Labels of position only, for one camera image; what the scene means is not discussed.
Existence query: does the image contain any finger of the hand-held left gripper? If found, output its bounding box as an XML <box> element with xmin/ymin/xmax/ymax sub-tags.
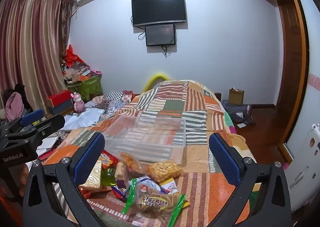
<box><xmin>5</xmin><ymin>109</ymin><xmax>45</xmax><ymax>131</ymax></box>
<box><xmin>7</xmin><ymin>114</ymin><xmax>66</xmax><ymax>148</ymax></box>

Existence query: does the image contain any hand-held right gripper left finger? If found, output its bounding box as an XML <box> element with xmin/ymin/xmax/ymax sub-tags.
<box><xmin>22</xmin><ymin>132</ymin><xmax>118</xmax><ymax>227</ymax></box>

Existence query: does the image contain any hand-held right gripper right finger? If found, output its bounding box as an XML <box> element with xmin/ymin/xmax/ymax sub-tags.
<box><xmin>208</xmin><ymin>132</ymin><xmax>292</xmax><ymax>227</ymax></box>

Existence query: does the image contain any red snack packet yellow print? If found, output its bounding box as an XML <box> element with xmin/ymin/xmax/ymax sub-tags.
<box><xmin>100</xmin><ymin>150</ymin><xmax>118</xmax><ymax>170</ymax></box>

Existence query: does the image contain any green jelly cup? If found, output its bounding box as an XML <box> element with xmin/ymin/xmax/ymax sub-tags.
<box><xmin>102</xmin><ymin>167</ymin><xmax>118</xmax><ymax>188</ymax></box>

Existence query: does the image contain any clear plastic container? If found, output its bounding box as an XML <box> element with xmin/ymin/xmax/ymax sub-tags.
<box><xmin>102</xmin><ymin>115</ymin><xmax>187</xmax><ymax>165</ymax></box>

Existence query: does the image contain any green-edged biscuit packet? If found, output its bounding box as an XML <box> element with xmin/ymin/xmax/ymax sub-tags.
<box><xmin>122</xmin><ymin>179</ymin><xmax>191</xmax><ymax>225</ymax></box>

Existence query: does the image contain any clear bag of orange snacks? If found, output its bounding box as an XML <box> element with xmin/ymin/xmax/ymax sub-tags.
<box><xmin>119</xmin><ymin>151</ymin><xmax>144</xmax><ymax>175</ymax></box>

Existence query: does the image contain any person's left hand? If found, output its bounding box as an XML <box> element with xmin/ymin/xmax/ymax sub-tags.
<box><xmin>19</xmin><ymin>164</ymin><xmax>30</xmax><ymax>198</ymax></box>

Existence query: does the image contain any stack of papers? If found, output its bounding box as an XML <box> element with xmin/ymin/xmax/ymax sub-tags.
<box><xmin>36</xmin><ymin>131</ymin><xmax>71</xmax><ymax>160</ymax></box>

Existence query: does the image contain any grey shoe box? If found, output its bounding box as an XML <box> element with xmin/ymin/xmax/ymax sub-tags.
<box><xmin>47</xmin><ymin>100</ymin><xmax>75</xmax><ymax>115</ymax></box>

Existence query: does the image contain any pink clothing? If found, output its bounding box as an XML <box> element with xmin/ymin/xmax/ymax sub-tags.
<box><xmin>5</xmin><ymin>92</ymin><xmax>25</xmax><ymax>122</ymax></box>

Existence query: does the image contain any red shoe box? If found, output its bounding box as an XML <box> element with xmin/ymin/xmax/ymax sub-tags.
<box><xmin>45</xmin><ymin>90</ymin><xmax>74</xmax><ymax>108</ymax></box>

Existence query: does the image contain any white cloth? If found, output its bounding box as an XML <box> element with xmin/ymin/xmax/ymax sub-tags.
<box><xmin>60</xmin><ymin>108</ymin><xmax>106</xmax><ymax>132</ymax></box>

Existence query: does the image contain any pink bunny toy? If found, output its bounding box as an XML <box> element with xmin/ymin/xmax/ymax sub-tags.
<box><xmin>71</xmin><ymin>92</ymin><xmax>87</xmax><ymax>114</ymax></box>

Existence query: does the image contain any purple snack wrapper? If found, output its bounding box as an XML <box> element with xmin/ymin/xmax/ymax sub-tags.
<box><xmin>112</xmin><ymin>179</ymin><xmax>129</xmax><ymax>202</ymax></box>

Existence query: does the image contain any patchwork blanket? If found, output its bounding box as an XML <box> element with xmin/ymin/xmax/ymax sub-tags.
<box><xmin>42</xmin><ymin>80</ymin><xmax>258</xmax><ymax>227</ymax></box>

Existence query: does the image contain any grey bag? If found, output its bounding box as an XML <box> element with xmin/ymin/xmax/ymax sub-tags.
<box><xmin>221</xmin><ymin>100</ymin><xmax>257</xmax><ymax>125</ymax></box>

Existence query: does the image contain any green cardboard box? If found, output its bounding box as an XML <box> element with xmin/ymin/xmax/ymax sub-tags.
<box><xmin>67</xmin><ymin>75</ymin><xmax>103</xmax><ymax>102</ymax></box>

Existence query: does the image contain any clear bag of yellow cubes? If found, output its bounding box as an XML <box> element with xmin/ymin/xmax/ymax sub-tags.
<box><xmin>146</xmin><ymin>160</ymin><xmax>185</xmax><ymax>183</ymax></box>

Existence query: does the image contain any pile of papers and boxes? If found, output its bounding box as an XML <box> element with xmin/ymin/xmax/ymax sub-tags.
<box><xmin>61</xmin><ymin>61</ymin><xmax>103</xmax><ymax>85</ymax></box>

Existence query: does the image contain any checkered patterned quilt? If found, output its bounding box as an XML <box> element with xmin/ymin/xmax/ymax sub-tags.
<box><xmin>85</xmin><ymin>90</ymin><xmax>141</xmax><ymax>118</ymax></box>

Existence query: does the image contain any blue and white snack packet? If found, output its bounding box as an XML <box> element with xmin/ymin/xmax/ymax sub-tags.
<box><xmin>135</xmin><ymin>176</ymin><xmax>163</xmax><ymax>193</ymax></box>

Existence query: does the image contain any small brown cardboard box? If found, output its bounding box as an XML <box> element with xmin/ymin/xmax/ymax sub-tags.
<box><xmin>228</xmin><ymin>87</ymin><xmax>245</xmax><ymax>106</ymax></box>

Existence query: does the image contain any striped pink curtain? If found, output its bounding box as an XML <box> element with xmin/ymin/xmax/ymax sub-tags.
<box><xmin>0</xmin><ymin>0</ymin><xmax>75</xmax><ymax>117</ymax></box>

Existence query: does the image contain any red plastic bag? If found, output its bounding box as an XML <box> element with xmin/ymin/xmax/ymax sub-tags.
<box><xmin>65</xmin><ymin>45</ymin><xmax>86</xmax><ymax>68</ymax></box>

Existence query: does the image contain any yellow foam tube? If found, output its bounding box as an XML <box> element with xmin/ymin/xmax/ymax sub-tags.
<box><xmin>141</xmin><ymin>73</ymin><xmax>171</xmax><ymax>94</ymax></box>

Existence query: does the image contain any small black monitor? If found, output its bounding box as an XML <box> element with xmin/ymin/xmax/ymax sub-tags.
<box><xmin>145</xmin><ymin>24</ymin><xmax>176</xmax><ymax>47</ymax></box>

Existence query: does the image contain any large black television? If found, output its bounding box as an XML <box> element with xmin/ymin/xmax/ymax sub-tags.
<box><xmin>131</xmin><ymin>0</ymin><xmax>187</xmax><ymax>27</ymax></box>

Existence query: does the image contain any black monitor cable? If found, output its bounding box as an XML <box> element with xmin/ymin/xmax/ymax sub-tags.
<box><xmin>161</xmin><ymin>44</ymin><xmax>173</xmax><ymax>58</ymax></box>

